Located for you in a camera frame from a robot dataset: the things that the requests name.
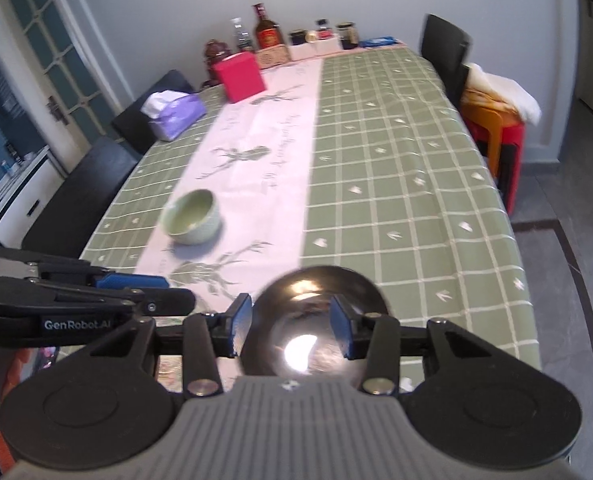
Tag metal door handle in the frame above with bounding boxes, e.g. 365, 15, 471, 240
46, 95, 70, 126

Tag orange plastic stool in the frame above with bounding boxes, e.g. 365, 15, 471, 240
461, 87, 507, 181

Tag shiny metal bowl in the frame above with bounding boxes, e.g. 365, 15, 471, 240
239, 266, 395, 391

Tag purple tissue pack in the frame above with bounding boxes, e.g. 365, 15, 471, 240
141, 90, 207, 142

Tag brown figurine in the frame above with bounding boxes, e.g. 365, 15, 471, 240
200, 39, 230, 90

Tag black chair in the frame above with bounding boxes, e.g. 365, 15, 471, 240
111, 70, 197, 156
20, 136, 140, 261
421, 14, 472, 111

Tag green ceramic bowl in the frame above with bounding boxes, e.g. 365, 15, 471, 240
160, 189, 223, 246

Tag red box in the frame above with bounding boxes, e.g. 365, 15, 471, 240
213, 51, 268, 104

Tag white glass-panel door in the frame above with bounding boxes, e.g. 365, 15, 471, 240
0, 0, 137, 176

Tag white cabinet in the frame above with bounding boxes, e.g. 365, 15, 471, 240
0, 146, 67, 248

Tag white deer-print table runner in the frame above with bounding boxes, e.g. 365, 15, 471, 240
126, 57, 327, 321

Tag green checked tablecloth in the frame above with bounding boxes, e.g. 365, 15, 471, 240
79, 42, 542, 376

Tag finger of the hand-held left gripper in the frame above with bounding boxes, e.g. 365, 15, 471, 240
0, 247, 170, 292
0, 277, 197, 317

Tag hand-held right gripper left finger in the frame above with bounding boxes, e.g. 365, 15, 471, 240
84, 292, 253, 397

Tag red plastic stool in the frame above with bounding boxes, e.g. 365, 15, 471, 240
491, 120, 526, 216

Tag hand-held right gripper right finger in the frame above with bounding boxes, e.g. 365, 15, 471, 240
329, 294, 502, 395

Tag white cloth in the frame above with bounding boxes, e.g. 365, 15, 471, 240
464, 62, 542, 126

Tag brown bottle red label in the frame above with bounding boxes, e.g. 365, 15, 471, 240
251, 3, 284, 51

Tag glass jar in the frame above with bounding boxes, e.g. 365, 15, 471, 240
337, 22, 358, 51

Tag clear plastic bottle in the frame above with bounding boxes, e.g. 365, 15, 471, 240
229, 17, 254, 54

